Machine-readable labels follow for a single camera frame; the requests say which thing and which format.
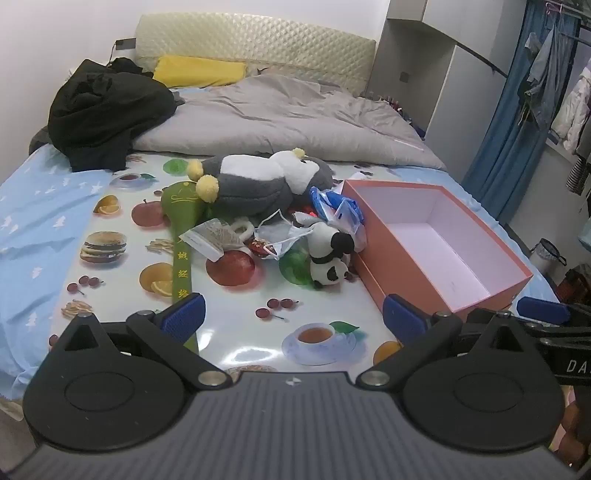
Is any clear plastic bag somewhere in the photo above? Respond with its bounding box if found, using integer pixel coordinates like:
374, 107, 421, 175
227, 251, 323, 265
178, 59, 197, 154
179, 218, 232, 261

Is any blue curtain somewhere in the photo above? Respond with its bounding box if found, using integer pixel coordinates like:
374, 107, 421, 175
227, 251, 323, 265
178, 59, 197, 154
462, 0, 583, 227

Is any pink cardboard box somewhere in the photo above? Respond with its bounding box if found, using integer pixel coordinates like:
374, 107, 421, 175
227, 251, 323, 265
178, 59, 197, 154
339, 179, 534, 321

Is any grey duvet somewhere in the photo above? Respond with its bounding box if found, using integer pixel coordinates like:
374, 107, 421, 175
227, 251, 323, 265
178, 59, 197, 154
134, 74, 446, 171

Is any grey white penguin plush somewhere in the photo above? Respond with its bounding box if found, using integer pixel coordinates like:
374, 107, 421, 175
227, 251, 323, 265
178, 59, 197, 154
187, 148, 334, 217

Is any hanging white jacket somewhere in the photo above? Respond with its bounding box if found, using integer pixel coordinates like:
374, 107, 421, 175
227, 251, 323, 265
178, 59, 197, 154
551, 65, 591, 153

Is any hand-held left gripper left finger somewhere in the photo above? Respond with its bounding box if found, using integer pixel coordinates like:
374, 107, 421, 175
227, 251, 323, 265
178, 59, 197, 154
48, 293, 232, 388

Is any fruit print tablecloth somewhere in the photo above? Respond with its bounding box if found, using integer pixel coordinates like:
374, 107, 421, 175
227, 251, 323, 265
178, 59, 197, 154
46, 154, 462, 374

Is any light blue face mask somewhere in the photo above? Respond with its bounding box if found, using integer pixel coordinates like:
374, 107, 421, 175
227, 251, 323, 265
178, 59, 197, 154
253, 209, 315, 261

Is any yellow pillow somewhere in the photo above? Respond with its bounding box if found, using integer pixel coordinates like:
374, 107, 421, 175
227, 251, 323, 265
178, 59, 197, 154
152, 55, 247, 88

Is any blue plastic packet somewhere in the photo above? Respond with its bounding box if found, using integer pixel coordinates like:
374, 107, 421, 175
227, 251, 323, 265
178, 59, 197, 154
309, 186, 368, 252

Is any hanging striped garment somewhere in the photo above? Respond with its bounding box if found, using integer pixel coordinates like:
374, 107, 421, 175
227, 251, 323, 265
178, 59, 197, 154
566, 157, 591, 195

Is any white rope ring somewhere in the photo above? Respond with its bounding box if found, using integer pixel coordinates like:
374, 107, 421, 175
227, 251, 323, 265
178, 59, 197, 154
228, 219, 256, 245

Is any hanging denim garment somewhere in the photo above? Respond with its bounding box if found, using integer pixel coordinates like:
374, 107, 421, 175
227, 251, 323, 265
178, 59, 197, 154
517, 23, 571, 139

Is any small trash bin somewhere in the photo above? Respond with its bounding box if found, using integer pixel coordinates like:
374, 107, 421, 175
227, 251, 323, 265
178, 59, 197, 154
531, 237, 566, 278

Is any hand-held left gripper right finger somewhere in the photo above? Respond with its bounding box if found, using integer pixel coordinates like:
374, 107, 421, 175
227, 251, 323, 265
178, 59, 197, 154
355, 294, 552, 388

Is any row of small bottles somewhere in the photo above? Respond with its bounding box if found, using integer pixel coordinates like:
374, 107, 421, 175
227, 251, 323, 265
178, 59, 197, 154
383, 95, 426, 134

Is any black clothing pile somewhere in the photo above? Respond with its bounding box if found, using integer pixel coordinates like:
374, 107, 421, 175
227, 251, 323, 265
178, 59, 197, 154
47, 58, 178, 172

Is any cream quilted headboard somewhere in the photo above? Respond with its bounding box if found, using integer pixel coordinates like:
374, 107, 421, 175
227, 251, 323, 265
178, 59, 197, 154
135, 13, 377, 97

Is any white wardrobe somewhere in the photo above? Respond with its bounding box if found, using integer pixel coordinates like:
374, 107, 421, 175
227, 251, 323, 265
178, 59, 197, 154
374, 0, 532, 139

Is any panda plush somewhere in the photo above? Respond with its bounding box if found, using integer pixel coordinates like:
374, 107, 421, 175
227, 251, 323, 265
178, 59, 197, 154
307, 222, 354, 289

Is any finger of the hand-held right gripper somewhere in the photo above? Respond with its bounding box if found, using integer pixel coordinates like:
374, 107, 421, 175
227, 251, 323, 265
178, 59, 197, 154
516, 298, 591, 341

